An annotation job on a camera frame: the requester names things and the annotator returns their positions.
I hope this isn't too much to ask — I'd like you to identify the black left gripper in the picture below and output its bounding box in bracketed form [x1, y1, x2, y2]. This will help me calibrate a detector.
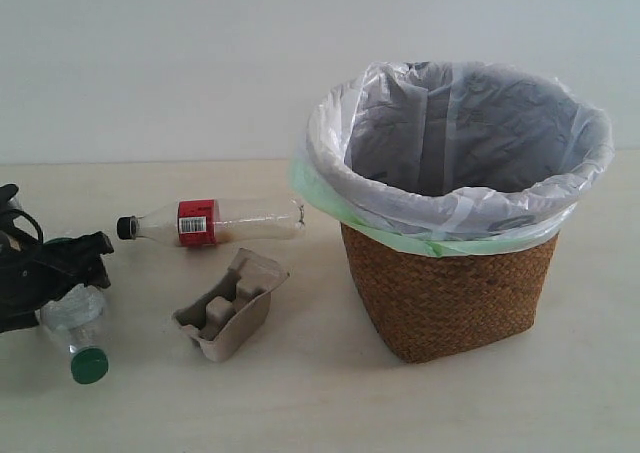
[1, 183, 114, 333]

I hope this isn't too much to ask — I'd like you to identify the woven brown wicker basket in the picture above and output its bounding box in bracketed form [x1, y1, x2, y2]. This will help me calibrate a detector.
[341, 225, 557, 363]

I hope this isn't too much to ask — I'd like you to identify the clear bottle green label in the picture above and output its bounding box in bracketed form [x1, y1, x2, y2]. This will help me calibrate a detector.
[39, 257, 109, 385]

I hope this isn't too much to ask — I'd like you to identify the white plastic bin liner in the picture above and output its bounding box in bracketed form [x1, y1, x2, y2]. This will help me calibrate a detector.
[301, 62, 614, 241]

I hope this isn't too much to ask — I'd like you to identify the grey cardboard pulp tray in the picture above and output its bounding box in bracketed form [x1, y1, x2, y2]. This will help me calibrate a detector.
[172, 248, 289, 363]

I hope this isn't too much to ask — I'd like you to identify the clear bottle red label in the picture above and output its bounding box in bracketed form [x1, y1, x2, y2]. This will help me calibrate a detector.
[116, 197, 305, 248]

